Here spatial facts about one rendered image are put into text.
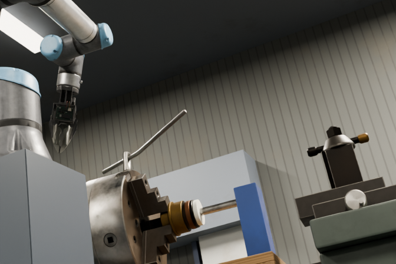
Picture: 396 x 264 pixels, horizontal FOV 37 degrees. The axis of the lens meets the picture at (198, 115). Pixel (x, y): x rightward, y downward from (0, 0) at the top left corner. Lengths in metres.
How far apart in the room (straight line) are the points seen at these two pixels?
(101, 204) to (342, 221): 0.62
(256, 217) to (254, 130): 3.24
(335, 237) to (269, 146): 3.47
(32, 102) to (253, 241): 0.63
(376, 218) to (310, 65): 3.65
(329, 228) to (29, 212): 0.57
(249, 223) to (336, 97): 3.22
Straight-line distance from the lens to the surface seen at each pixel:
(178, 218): 1.57
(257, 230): 1.51
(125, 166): 1.73
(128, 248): 1.50
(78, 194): 1.22
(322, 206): 1.30
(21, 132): 1.21
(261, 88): 4.84
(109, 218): 1.51
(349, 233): 1.21
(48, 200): 1.12
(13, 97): 1.25
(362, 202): 1.23
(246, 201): 1.53
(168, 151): 4.96
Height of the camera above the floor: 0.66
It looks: 24 degrees up
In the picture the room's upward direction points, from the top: 11 degrees counter-clockwise
